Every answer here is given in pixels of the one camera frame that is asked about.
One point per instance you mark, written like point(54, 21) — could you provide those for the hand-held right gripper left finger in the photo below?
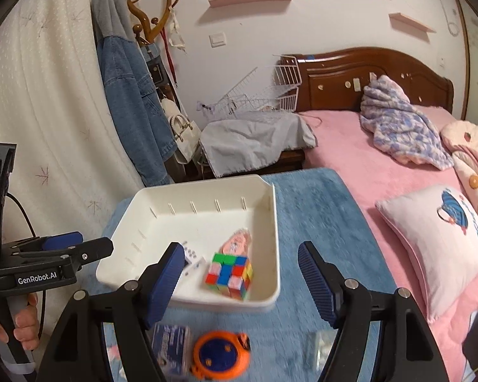
point(165, 282)

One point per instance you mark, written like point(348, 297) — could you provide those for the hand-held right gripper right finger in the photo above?
point(316, 282)

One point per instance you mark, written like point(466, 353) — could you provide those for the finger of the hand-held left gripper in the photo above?
point(63, 240)
point(91, 250)

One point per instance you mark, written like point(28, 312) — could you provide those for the multicoloured puzzle cube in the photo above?
point(227, 274)

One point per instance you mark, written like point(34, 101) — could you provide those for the blue and white card box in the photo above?
point(171, 346)

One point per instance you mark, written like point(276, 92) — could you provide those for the white plastic bin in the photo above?
point(207, 223)

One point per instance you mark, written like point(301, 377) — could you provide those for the orange and blue round toy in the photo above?
point(219, 354)

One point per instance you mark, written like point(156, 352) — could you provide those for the person's left hand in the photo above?
point(26, 322)

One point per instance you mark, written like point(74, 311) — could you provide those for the clear plastic packet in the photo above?
point(320, 348)

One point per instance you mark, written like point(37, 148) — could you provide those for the blue textured blanket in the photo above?
point(314, 215)

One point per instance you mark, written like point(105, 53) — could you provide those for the pink figure toy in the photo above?
point(236, 242)

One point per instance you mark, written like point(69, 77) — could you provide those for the white printed pillow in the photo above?
point(430, 246)

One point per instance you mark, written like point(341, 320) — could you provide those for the pink bed sheet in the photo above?
point(350, 159)

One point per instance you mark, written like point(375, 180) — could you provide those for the white handbag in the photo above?
point(183, 135)

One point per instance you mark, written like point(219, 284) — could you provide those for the white curtain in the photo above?
point(51, 87)

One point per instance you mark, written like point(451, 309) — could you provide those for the grey cloth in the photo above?
point(247, 143)

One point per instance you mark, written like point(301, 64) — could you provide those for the denim jacket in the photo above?
point(123, 87)

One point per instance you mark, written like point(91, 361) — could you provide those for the purple floral blanket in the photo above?
point(398, 127)

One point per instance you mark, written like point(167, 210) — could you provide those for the brown wooden headboard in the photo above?
point(334, 83)

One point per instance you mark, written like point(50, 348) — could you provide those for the cartoon printed quilt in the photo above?
point(474, 159)

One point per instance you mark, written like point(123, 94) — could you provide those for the white cloth bag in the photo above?
point(178, 36)

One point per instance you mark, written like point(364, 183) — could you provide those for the wooden coat rack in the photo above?
point(143, 16)

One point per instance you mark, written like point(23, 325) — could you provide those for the white light switch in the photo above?
point(218, 39)

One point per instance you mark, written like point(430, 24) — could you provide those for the short pink wall shelf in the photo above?
point(412, 22)

